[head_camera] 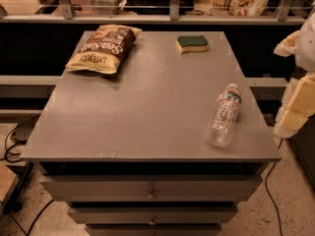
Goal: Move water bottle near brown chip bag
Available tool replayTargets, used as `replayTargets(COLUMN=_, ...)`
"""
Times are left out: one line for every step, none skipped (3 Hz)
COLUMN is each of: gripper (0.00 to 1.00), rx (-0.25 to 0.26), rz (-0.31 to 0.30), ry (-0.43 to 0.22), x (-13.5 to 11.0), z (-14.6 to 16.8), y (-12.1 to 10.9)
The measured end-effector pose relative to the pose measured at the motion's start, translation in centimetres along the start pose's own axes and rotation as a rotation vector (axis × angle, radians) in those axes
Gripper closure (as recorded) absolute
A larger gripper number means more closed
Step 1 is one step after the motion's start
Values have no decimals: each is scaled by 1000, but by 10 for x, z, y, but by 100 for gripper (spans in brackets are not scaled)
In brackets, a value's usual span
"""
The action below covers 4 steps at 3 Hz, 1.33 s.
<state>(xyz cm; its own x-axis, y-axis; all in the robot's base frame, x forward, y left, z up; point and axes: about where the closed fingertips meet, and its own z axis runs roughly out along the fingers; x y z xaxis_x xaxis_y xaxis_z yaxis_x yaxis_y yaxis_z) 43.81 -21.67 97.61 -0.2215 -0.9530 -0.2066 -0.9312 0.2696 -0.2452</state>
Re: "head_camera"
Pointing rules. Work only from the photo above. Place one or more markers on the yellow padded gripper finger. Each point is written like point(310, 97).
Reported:
point(288, 45)
point(298, 104)

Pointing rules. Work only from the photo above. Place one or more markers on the clear plastic water bottle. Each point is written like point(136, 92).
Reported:
point(220, 131)

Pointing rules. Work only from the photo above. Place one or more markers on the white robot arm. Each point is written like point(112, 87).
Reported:
point(305, 47)

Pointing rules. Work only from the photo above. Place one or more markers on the black bag behind railing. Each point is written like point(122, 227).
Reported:
point(157, 7)

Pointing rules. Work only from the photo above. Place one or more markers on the brown chip bag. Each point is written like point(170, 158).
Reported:
point(104, 51)

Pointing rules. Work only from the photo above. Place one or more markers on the green yellow sponge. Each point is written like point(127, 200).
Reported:
point(191, 43)

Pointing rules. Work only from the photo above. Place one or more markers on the grey drawer cabinet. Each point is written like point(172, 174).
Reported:
point(151, 120)

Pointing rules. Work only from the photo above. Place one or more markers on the bottom grey drawer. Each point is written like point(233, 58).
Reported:
point(146, 230)

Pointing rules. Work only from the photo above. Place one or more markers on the grey drawer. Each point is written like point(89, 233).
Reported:
point(155, 188)
point(153, 215)
point(146, 230)

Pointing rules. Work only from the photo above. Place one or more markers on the top grey drawer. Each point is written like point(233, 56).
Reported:
point(155, 188)

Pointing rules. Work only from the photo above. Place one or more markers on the middle grey drawer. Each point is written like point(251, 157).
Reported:
point(153, 215)

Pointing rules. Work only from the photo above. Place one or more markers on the grey power strip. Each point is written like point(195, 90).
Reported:
point(23, 131)

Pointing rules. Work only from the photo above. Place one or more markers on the metal railing frame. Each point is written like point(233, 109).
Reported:
point(204, 12)

